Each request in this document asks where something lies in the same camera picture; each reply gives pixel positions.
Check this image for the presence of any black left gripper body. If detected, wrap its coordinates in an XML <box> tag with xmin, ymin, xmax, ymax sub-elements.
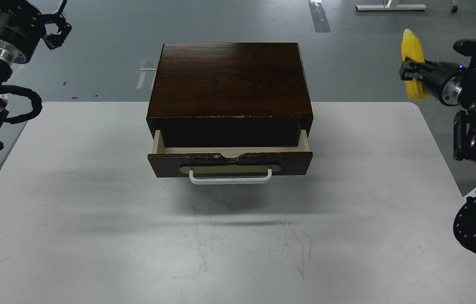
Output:
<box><xmin>0</xmin><ymin>0</ymin><xmax>53</xmax><ymax>47</ymax></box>

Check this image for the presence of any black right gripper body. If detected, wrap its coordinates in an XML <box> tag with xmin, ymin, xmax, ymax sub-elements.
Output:
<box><xmin>422</xmin><ymin>60</ymin><xmax>467</xmax><ymax>106</ymax></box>

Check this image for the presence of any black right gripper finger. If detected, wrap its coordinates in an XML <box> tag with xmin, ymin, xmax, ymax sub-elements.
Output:
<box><xmin>399</xmin><ymin>57</ymin><xmax>426</xmax><ymax>81</ymax></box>

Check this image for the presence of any yellow corn cob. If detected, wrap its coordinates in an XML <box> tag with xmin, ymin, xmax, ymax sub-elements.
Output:
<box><xmin>401</xmin><ymin>28</ymin><xmax>430</xmax><ymax>101</ymax></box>

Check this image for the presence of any wooden drawer with white handle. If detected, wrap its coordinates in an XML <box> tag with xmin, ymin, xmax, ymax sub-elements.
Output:
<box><xmin>147</xmin><ymin>130</ymin><xmax>313</xmax><ymax>185</ymax></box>

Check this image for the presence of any dark wooden drawer cabinet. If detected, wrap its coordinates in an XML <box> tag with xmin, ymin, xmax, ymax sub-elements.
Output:
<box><xmin>146</xmin><ymin>42</ymin><xmax>314</xmax><ymax>147</ymax></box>

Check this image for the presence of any white desk foot bar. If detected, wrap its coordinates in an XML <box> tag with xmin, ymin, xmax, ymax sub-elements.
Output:
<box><xmin>354</xmin><ymin>0</ymin><xmax>427</xmax><ymax>12</ymax></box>

